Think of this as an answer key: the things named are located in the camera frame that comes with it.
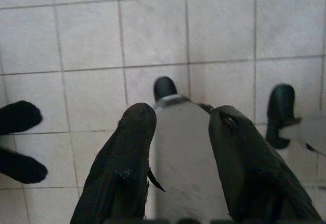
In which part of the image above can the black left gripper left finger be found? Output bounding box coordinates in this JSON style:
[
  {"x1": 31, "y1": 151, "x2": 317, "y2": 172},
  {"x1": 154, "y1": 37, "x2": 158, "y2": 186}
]
[{"x1": 70, "y1": 102, "x2": 166, "y2": 224}]

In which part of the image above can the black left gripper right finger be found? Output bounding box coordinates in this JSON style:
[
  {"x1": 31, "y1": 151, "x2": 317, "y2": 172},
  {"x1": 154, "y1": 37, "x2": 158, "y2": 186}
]
[{"x1": 198, "y1": 103, "x2": 325, "y2": 224}]

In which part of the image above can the robot right leg white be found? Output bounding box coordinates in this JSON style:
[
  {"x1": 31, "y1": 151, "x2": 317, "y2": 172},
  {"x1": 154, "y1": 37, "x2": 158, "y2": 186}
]
[{"x1": 281, "y1": 116, "x2": 326, "y2": 158}]

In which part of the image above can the robot left foot black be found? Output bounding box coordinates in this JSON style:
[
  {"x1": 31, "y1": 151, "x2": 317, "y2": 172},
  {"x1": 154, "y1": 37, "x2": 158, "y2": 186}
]
[{"x1": 153, "y1": 76, "x2": 178, "y2": 101}]

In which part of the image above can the person's right foot black sock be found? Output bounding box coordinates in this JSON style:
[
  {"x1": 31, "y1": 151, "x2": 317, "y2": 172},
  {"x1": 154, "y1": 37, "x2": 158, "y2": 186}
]
[{"x1": 0, "y1": 147, "x2": 48, "y2": 184}]

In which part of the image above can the person's foot black sock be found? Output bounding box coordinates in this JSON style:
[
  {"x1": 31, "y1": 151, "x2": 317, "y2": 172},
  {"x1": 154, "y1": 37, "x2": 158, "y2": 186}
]
[
  {"x1": 0, "y1": 100, "x2": 43, "y2": 135},
  {"x1": 0, "y1": 147, "x2": 48, "y2": 184}
]

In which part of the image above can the person's left foot black sock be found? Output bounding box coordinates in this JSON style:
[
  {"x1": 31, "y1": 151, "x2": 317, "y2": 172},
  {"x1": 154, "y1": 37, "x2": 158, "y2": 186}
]
[{"x1": 0, "y1": 100, "x2": 43, "y2": 135}]

